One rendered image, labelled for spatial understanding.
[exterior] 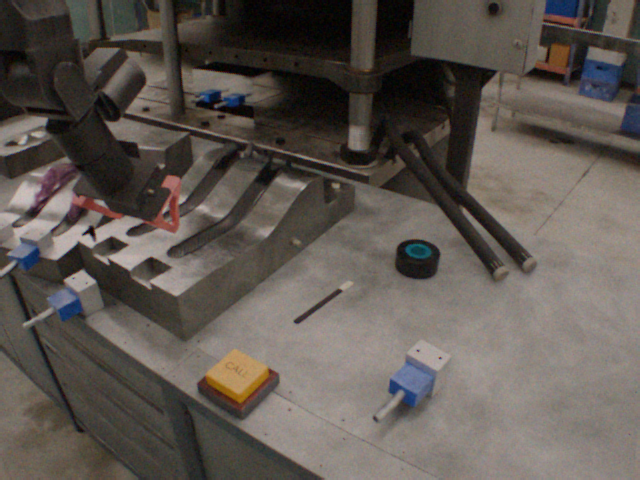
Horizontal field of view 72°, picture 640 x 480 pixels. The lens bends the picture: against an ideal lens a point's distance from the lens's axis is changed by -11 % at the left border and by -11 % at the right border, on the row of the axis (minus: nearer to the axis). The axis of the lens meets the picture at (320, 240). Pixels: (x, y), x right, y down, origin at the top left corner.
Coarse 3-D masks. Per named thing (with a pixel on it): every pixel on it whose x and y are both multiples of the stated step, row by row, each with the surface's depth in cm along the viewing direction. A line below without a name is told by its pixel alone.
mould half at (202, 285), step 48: (240, 192) 90; (288, 192) 87; (336, 192) 101; (96, 240) 79; (144, 240) 79; (240, 240) 81; (288, 240) 88; (144, 288) 72; (192, 288) 70; (240, 288) 80; (192, 336) 73
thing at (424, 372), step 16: (416, 352) 63; (432, 352) 63; (400, 368) 63; (416, 368) 63; (432, 368) 61; (448, 368) 64; (400, 384) 60; (416, 384) 60; (432, 384) 62; (400, 400) 60; (416, 400) 60; (384, 416) 58
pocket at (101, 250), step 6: (108, 240) 80; (114, 240) 81; (120, 240) 79; (96, 246) 78; (102, 246) 79; (108, 246) 80; (114, 246) 82; (120, 246) 80; (126, 246) 79; (96, 252) 79; (102, 252) 80; (108, 252) 81; (114, 252) 81; (102, 258) 77
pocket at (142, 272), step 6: (150, 258) 75; (138, 264) 74; (144, 264) 75; (150, 264) 76; (156, 264) 76; (162, 264) 74; (132, 270) 72; (138, 270) 74; (144, 270) 75; (150, 270) 76; (156, 270) 76; (162, 270) 75; (132, 276) 73; (138, 276) 74; (144, 276) 75; (150, 276) 75; (156, 276) 75; (144, 282) 72; (150, 288) 71
